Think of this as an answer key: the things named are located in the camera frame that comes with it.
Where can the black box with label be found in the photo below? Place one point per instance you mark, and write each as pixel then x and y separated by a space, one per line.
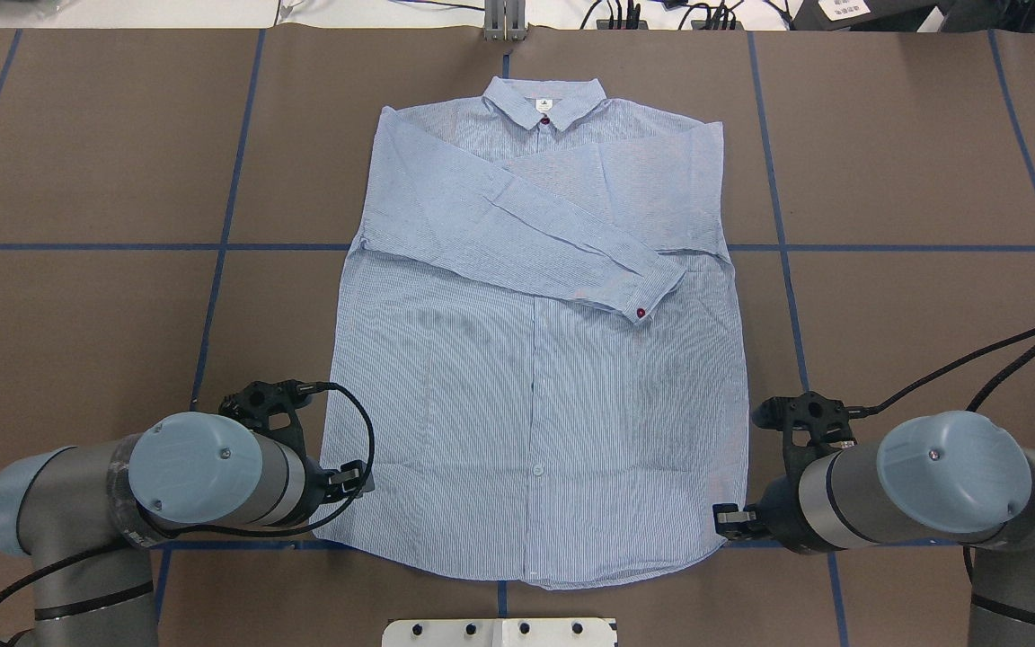
pixel 883 16

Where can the grey metal bracket post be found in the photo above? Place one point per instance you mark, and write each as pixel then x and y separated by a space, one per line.
pixel 504 20

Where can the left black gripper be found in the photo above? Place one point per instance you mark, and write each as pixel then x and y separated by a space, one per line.
pixel 316 486

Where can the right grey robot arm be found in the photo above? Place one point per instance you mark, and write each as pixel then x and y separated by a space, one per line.
pixel 954 476

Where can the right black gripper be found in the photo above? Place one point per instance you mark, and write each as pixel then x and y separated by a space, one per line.
pixel 776 514

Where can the blue striped button-up shirt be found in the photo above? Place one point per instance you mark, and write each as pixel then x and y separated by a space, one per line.
pixel 539 312

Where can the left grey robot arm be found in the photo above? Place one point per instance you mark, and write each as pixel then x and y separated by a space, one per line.
pixel 86 517

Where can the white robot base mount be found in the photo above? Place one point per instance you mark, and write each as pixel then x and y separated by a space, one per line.
pixel 536 631

